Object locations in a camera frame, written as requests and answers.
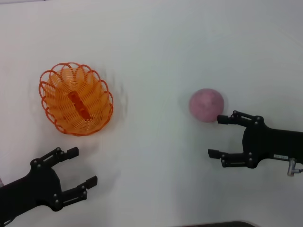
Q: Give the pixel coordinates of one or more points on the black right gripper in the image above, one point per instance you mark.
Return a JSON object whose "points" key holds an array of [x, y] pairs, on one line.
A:
{"points": [[272, 144]]}

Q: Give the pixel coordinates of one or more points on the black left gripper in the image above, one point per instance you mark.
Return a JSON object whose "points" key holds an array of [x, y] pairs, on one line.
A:
{"points": [[42, 184]]}

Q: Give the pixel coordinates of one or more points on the pink fuzzy peach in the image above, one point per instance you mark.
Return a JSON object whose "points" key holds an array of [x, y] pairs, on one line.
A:
{"points": [[206, 104]]}

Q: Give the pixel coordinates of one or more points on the orange woven plastic basket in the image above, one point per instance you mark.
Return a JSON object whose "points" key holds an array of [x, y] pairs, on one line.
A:
{"points": [[78, 106]]}

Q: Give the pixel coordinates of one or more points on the dark rounded robot base edge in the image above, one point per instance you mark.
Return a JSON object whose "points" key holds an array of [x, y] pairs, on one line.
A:
{"points": [[225, 224]]}

